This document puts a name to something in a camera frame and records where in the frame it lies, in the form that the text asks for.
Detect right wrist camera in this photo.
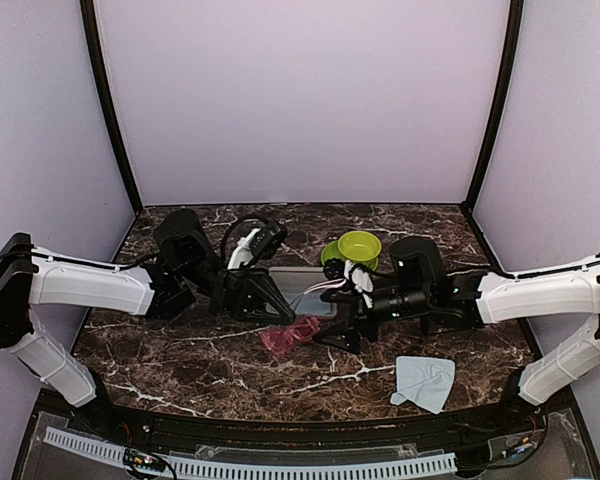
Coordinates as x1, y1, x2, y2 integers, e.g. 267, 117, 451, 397
323, 258, 375, 308

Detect green plate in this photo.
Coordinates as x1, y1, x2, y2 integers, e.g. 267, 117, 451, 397
320, 241, 379, 271

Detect pink sunglasses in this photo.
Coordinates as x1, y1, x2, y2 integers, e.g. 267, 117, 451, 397
258, 279, 349, 357

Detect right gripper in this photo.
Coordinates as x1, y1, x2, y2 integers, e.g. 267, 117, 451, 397
312, 284, 432, 355

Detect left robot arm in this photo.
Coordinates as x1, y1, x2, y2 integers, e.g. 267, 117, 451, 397
0, 209, 296, 436

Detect black table front rail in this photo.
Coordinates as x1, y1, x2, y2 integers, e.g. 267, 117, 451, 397
64, 399, 556, 459

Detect blue cleaning cloth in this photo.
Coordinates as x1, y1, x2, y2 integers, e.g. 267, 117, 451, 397
390, 356, 456, 414
295, 292, 334, 317

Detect pink glasses case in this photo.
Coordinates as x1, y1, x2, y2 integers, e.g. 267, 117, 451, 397
269, 267, 337, 320

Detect green bowl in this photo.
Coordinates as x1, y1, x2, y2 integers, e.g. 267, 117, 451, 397
337, 230, 382, 264

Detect black frame post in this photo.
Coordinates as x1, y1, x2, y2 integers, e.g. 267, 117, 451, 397
461, 0, 525, 217
79, 0, 144, 215

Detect right black frame post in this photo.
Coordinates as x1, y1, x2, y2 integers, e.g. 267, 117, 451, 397
461, 0, 525, 217

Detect white slotted cable duct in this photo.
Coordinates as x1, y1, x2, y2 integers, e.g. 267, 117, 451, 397
43, 427, 457, 479

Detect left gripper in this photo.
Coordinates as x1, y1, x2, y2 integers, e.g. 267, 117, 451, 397
179, 251, 297, 324

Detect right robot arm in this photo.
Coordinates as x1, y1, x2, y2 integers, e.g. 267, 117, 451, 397
313, 236, 600, 434

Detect left black frame post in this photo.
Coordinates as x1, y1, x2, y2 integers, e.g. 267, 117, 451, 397
79, 0, 144, 215

